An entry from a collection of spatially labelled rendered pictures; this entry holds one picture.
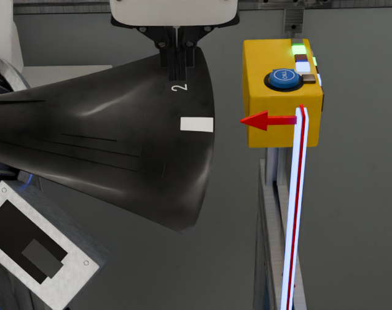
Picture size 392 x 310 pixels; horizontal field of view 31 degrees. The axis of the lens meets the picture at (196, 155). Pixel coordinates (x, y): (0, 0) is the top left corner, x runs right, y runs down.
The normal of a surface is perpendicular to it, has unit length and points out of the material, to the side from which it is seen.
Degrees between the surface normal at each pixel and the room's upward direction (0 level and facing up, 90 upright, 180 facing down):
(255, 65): 0
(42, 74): 0
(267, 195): 0
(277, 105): 90
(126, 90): 10
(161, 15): 114
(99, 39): 90
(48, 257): 50
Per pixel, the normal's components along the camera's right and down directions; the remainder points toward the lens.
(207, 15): 0.04, 0.86
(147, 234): 0.00, 0.61
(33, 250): -0.01, -0.04
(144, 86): -0.10, -0.66
